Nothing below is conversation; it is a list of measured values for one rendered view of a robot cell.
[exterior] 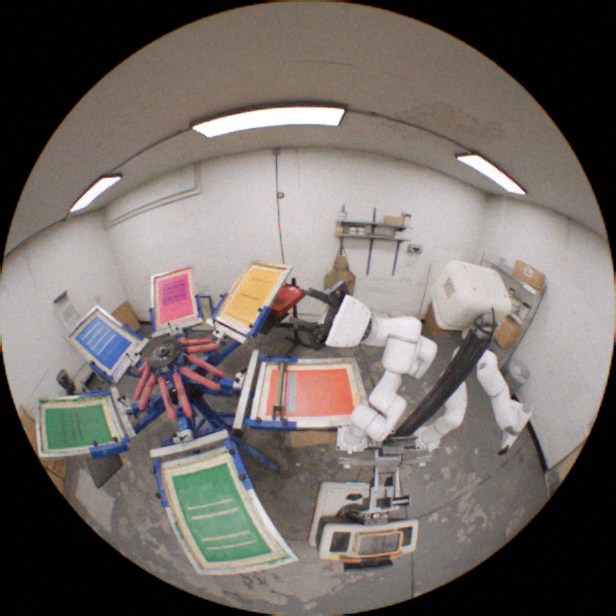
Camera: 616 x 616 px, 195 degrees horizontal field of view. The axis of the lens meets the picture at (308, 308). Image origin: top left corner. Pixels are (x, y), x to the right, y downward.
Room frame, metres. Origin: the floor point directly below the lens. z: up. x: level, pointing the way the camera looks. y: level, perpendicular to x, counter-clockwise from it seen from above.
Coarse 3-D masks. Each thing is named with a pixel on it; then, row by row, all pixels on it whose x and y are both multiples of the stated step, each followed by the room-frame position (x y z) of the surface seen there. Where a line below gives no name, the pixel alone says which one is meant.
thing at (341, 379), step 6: (276, 372) 0.89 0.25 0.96; (300, 372) 0.90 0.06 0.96; (306, 372) 0.90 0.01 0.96; (312, 372) 0.90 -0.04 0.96; (318, 372) 0.90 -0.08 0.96; (324, 372) 0.89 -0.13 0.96; (330, 372) 0.89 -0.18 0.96; (336, 372) 0.89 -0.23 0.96; (342, 372) 0.89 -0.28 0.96; (270, 378) 0.83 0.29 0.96; (276, 378) 0.83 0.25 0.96; (300, 378) 0.84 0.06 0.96; (306, 378) 0.84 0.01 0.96; (336, 378) 0.83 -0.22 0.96; (342, 378) 0.83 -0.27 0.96; (348, 378) 0.83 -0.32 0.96; (270, 384) 0.77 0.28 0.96; (276, 384) 0.77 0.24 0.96; (300, 384) 0.78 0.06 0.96; (306, 384) 0.78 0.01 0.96; (336, 384) 0.77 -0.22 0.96; (342, 384) 0.77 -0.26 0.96; (348, 384) 0.77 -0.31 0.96; (270, 390) 0.72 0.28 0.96; (276, 390) 0.72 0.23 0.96; (300, 390) 0.73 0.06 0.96; (306, 390) 0.73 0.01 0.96
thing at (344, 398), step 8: (272, 392) 0.70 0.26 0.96; (296, 392) 0.71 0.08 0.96; (304, 392) 0.71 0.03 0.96; (336, 392) 0.70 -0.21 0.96; (344, 392) 0.70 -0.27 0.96; (272, 400) 0.63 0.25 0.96; (296, 400) 0.64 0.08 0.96; (304, 400) 0.64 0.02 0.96; (344, 400) 0.63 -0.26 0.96; (352, 400) 0.63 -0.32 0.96; (272, 408) 0.57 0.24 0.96; (304, 408) 0.58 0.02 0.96; (336, 408) 0.57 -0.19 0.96; (344, 408) 0.57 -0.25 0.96; (352, 408) 0.56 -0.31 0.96; (288, 416) 0.51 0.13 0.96; (296, 416) 0.52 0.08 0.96; (304, 416) 0.52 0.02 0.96; (312, 416) 0.52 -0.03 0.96; (320, 416) 0.52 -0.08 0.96
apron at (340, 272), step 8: (336, 256) 2.68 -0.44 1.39; (336, 264) 2.68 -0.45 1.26; (344, 264) 2.68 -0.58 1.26; (336, 272) 2.68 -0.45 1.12; (344, 272) 2.67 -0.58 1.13; (328, 280) 2.66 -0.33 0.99; (336, 280) 2.68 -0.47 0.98; (344, 280) 2.66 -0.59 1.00; (352, 280) 2.69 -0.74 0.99; (352, 288) 2.67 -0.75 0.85; (352, 296) 2.66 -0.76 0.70
